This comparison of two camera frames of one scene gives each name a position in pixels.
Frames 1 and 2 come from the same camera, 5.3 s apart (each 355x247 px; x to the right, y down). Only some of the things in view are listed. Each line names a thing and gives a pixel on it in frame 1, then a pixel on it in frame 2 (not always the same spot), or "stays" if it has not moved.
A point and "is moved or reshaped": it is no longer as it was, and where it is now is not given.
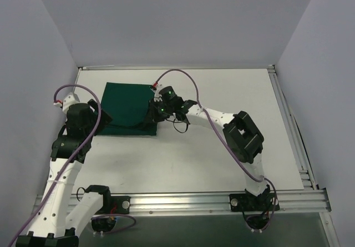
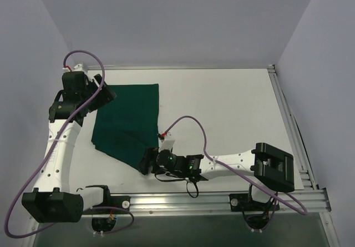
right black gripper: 152,114 -> 148,161
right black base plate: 245,202 stays
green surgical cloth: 127,105 is moved or reshaped
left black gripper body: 100,116 -> 105,93
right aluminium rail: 308,181 stays
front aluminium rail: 218,203 stays
